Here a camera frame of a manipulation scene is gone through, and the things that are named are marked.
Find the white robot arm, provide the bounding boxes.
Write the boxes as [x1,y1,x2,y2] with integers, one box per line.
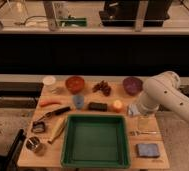
[127,71,189,124]

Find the orange apple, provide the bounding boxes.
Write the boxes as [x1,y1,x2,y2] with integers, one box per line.
[112,100,123,113]

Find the metal fork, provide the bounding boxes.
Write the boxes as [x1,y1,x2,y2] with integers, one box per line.
[129,131,159,136]

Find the purple bowl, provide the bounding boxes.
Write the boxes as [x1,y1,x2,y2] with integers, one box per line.
[123,77,143,96]

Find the dark grape bunch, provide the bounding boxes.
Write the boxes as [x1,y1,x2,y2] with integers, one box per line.
[92,80,111,96]

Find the black rectangular block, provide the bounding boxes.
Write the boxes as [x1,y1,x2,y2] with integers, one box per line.
[88,102,108,111]

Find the blue sponge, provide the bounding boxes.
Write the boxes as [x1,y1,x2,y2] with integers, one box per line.
[136,143,160,158]

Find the green plastic tray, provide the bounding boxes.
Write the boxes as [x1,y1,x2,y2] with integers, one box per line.
[61,115,130,169]

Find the blue plastic cup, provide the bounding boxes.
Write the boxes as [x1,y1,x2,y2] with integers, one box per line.
[73,95,84,110]

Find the orange red bowl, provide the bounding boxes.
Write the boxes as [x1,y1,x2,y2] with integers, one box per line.
[65,76,85,94]

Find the orange carrot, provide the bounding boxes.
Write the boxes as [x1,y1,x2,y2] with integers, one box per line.
[39,100,61,107]

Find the black binder clip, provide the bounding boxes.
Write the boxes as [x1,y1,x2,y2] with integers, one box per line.
[32,122,46,133]

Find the wooden table board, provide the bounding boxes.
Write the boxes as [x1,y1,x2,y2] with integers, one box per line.
[18,81,170,171]

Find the black machine background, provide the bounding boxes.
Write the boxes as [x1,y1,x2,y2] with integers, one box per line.
[99,0,173,27]

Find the small metal cup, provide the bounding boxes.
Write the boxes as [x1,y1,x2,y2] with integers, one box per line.
[26,136,42,153]

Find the green box background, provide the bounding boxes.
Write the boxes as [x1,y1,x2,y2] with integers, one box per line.
[60,18,87,27]

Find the black stand left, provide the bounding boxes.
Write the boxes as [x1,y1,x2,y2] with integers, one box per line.
[0,129,26,171]

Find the black handled knife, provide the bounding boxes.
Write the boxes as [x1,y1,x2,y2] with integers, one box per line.
[37,106,71,121]

